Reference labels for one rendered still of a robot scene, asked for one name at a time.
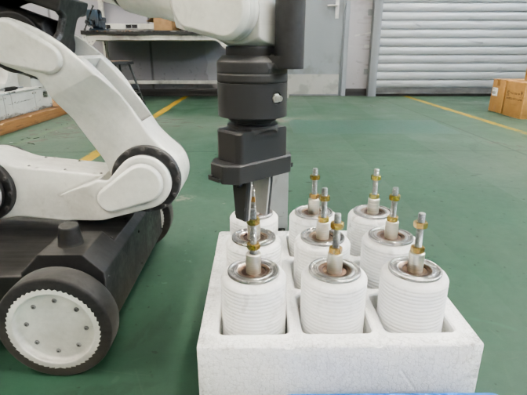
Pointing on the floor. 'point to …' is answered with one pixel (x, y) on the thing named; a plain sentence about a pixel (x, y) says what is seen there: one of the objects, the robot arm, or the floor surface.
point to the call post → (280, 200)
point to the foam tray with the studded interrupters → (332, 351)
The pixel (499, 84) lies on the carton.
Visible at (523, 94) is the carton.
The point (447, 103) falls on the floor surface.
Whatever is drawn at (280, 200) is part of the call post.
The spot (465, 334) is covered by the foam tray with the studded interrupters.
